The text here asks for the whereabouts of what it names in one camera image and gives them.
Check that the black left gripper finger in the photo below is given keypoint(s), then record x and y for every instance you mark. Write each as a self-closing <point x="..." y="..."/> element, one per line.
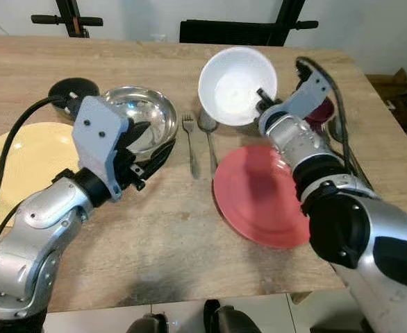
<point x="160" y="158"/>
<point x="137" y="133"/>

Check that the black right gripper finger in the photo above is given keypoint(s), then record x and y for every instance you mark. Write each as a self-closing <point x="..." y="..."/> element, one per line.
<point x="265" y="96"/>

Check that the white round bowl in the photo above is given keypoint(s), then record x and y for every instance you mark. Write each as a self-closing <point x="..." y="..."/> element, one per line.
<point x="231" y="87"/>

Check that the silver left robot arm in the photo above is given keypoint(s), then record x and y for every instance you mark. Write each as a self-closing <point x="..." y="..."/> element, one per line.
<point x="37" y="229"/>

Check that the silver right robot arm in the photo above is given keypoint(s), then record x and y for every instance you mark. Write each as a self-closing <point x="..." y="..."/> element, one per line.
<point x="370" y="236"/>

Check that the shiny steel bowl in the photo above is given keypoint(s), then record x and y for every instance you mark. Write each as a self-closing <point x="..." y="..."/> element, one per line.
<point x="155" y="111"/>

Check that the silver metal fork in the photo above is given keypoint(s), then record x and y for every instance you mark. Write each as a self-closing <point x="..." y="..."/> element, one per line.
<point x="187" y="123"/>

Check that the purple cup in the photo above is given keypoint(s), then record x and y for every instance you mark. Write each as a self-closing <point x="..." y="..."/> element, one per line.
<point x="321" y="111"/>

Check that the silver metal spoon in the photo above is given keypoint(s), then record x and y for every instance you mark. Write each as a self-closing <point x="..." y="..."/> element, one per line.
<point x="206" y="121"/>
<point x="334" y="128"/>

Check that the black padded exercise stand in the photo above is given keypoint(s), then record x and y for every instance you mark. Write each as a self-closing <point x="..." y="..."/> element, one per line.
<point x="224" y="32"/>

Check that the black bowl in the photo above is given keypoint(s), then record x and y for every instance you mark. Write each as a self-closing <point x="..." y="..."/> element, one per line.
<point x="71" y="89"/>

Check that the pink round plate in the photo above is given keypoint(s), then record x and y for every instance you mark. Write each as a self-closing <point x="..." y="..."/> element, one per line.
<point x="259" y="194"/>

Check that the yellow round plate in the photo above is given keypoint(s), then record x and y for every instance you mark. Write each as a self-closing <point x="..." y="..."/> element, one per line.
<point x="30" y="159"/>

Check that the wooden rack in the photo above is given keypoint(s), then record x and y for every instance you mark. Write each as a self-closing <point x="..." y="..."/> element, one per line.
<point x="391" y="87"/>

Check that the black left robot foot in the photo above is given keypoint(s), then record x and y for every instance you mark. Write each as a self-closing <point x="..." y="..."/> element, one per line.
<point x="148" y="325"/>

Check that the black robot foot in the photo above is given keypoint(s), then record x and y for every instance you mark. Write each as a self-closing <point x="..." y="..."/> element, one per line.
<point x="231" y="320"/>
<point x="148" y="325"/>

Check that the black right robot foot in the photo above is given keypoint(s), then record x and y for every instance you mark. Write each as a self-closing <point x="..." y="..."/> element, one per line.
<point x="231" y="320"/>

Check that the wooden table leg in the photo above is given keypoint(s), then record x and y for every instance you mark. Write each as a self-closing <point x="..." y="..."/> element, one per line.
<point x="301" y="297"/>

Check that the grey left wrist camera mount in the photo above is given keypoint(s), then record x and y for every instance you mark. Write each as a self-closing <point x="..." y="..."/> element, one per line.
<point x="99" y="139"/>

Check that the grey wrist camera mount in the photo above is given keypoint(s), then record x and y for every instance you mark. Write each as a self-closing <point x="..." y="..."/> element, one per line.
<point x="308" y="94"/>
<point x="99" y="139"/>

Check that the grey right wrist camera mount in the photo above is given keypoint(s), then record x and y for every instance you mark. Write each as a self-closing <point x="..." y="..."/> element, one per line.
<point x="308" y="94"/>

